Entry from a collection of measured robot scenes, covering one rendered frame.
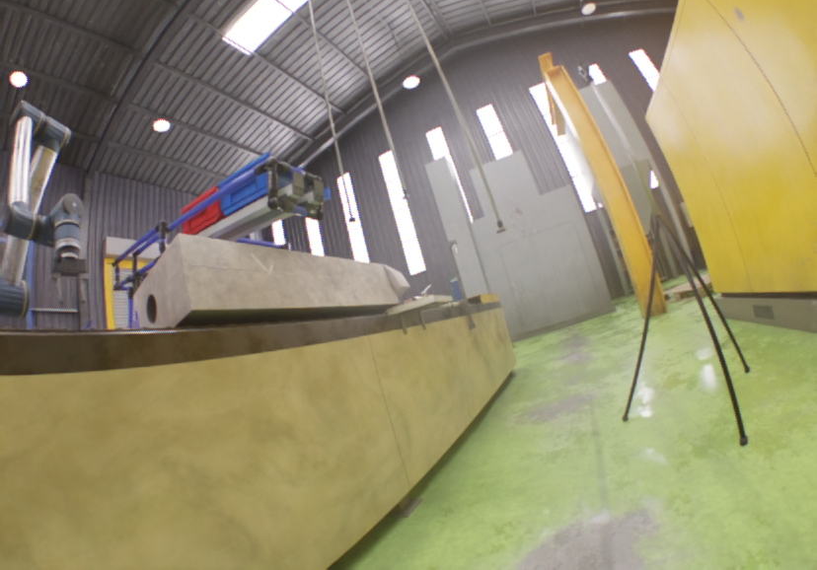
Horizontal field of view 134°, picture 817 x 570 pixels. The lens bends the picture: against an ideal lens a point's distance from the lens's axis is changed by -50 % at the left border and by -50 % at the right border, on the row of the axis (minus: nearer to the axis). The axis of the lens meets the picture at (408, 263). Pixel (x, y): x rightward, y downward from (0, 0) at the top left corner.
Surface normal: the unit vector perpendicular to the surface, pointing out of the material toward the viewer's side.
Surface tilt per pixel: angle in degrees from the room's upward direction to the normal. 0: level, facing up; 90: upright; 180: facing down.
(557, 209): 90
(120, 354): 90
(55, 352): 90
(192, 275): 80
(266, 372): 90
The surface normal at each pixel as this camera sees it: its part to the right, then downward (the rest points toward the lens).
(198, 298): 0.81, -0.48
